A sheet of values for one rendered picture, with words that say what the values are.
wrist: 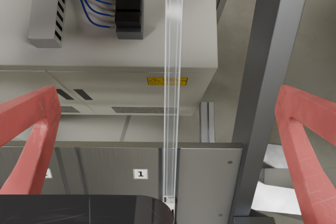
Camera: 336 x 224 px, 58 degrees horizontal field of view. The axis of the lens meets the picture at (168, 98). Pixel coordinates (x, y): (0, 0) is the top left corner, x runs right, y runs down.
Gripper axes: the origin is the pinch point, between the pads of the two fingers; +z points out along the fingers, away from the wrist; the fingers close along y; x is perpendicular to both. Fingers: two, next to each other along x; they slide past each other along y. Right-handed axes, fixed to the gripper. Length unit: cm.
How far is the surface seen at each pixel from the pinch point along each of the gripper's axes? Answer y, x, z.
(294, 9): -9.7, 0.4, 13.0
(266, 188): -37, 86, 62
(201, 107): -10, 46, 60
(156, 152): 1.2, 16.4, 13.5
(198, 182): -3.6, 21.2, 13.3
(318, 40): -64, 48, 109
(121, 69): 9, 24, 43
